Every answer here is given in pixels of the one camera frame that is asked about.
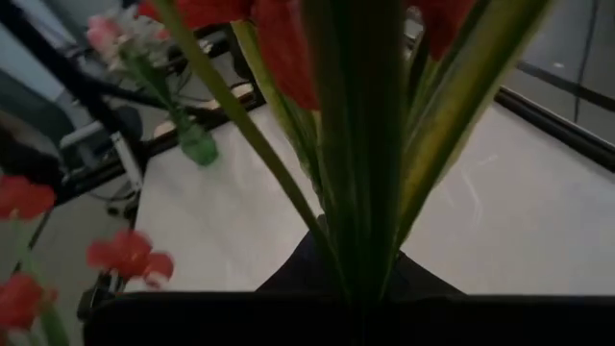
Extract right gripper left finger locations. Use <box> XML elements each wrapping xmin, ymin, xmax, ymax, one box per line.
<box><xmin>84</xmin><ymin>232</ymin><xmax>355</xmax><ymax>346</ymax></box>

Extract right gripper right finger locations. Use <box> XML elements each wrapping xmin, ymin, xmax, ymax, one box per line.
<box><xmin>383</xmin><ymin>252</ymin><xmax>615</xmax><ymax>346</ymax></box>

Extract red flower bunch green stems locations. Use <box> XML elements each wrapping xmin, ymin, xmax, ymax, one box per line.
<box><xmin>138</xmin><ymin>0</ymin><xmax>558</xmax><ymax>309</ymax></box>

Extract white flower spray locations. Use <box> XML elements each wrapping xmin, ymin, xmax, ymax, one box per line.
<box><xmin>103</xmin><ymin>4</ymin><xmax>193</xmax><ymax>131</ymax></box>

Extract green glass vase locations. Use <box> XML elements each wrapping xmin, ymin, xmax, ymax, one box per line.
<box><xmin>176</xmin><ymin>122</ymin><xmax>220</xmax><ymax>168</ymax></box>

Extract wooden table board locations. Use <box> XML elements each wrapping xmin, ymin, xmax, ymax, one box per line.
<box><xmin>152</xmin><ymin>81</ymin><xmax>256</xmax><ymax>140</ymax></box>

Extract silver aluminium post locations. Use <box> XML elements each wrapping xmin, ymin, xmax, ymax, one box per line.
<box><xmin>111</xmin><ymin>130</ymin><xmax>145</xmax><ymax>193</ymax></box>

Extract black table frame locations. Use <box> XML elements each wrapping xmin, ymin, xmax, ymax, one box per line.
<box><xmin>52</xmin><ymin>86</ymin><xmax>615</xmax><ymax>206</ymax></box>

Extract black rig frame post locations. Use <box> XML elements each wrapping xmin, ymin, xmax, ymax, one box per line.
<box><xmin>0</xmin><ymin>0</ymin><xmax>145</xmax><ymax>140</ymax></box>

